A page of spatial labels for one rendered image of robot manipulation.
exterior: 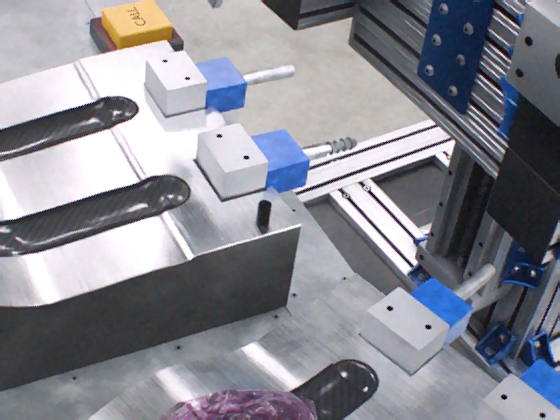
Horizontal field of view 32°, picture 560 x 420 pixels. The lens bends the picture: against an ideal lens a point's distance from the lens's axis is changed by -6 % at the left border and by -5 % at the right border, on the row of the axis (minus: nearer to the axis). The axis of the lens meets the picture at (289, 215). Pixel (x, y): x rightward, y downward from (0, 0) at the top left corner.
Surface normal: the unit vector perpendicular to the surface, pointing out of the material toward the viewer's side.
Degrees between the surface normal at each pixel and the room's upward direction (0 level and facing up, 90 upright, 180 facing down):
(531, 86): 90
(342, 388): 2
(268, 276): 90
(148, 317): 90
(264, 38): 0
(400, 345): 90
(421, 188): 0
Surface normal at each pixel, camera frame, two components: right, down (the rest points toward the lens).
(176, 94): 0.47, 0.65
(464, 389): 0.12, -0.72
